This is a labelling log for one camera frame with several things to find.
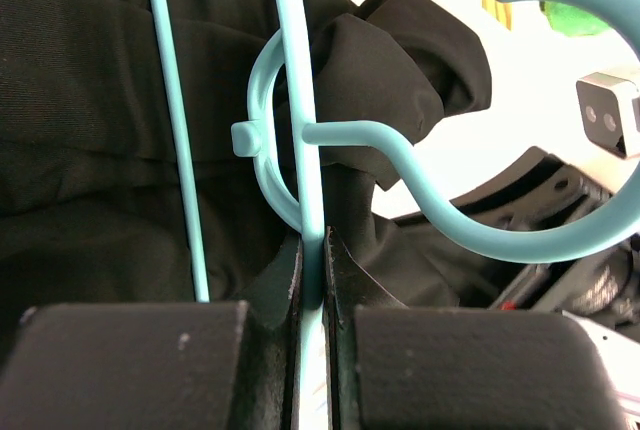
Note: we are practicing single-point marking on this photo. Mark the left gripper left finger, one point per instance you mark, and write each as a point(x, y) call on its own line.
point(225, 365)

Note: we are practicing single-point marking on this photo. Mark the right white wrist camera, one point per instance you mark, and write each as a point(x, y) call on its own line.
point(609, 106)

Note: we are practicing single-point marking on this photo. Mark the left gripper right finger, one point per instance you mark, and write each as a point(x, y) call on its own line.
point(395, 367)

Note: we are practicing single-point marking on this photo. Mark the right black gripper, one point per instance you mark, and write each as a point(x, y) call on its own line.
point(541, 207)

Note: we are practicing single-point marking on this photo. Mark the black trousers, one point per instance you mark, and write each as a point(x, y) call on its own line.
point(91, 209)

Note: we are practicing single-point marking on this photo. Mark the green microfibre cloth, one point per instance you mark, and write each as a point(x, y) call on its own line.
point(572, 21)

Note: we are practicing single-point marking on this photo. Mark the teal plastic hanger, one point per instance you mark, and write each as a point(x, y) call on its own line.
point(256, 139)

